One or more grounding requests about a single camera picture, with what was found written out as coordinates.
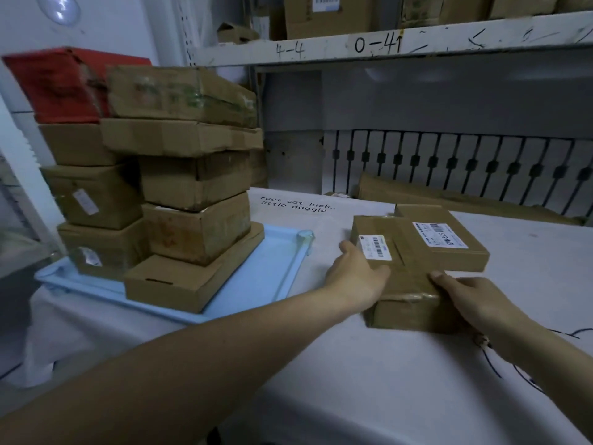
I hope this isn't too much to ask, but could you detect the person's left hand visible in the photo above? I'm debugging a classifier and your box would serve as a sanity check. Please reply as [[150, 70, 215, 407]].
[[323, 241, 392, 316]]

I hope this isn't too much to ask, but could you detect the person's right hand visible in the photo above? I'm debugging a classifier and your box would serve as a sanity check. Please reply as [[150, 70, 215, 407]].
[[428, 270, 533, 353]]

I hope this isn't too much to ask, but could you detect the brown taped parcel small label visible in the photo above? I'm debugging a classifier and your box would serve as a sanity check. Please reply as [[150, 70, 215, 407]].
[[350, 215, 465, 334]]

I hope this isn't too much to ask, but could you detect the person's left forearm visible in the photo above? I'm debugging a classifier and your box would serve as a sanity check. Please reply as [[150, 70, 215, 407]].
[[0, 282, 344, 445]]

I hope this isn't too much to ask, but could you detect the person's right forearm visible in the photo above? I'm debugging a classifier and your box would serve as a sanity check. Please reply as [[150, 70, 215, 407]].
[[504, 319, 593, 442]]

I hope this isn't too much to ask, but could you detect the flat brown parcel large label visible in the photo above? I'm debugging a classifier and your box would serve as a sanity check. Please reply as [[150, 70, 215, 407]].
[[394, 204, 491, 274]]

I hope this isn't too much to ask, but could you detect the long flat cardboard sheet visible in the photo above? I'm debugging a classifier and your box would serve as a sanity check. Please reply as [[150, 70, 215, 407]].
[[356, 173, 585, 226]]

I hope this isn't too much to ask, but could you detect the white tablecloth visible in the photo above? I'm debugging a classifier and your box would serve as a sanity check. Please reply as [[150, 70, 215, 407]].
[[22, 187, 593, 445]]

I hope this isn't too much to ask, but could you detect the black metal railing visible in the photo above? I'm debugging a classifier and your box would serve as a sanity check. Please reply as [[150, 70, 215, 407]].
[[324, 129, 593, 219]]

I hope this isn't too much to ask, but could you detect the light blue plastic tray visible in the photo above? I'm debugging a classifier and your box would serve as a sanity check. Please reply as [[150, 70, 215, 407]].
[[35, 222, 316, 325]]

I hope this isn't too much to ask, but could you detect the stack of brown cardboard boxes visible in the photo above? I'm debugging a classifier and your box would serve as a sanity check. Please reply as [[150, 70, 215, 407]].
[[39, 65, 266, 315]]

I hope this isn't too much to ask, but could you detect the white metal shelf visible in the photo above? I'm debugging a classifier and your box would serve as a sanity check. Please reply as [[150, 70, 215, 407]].
[[185, 11, 593, 70]]

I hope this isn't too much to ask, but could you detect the large carton with barcode label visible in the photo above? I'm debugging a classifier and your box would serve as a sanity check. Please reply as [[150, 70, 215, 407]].
[[284, 0, 377, 40]]

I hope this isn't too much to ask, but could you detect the small open cardboard carton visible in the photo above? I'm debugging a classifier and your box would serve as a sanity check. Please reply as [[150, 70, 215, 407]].
[[217, 22, 261, 45]]

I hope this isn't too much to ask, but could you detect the red cardboard box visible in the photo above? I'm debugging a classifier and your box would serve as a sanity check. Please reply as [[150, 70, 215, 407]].
[[2, 47, 152, 125]]

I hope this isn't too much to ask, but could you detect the round white ceiling lamp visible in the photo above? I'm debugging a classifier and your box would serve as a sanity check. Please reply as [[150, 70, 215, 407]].
[[36, 0, 82, 27]]

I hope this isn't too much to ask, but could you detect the white slanted shelf post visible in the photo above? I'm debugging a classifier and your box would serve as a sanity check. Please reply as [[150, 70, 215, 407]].
[[0, 65, 66, 255]]

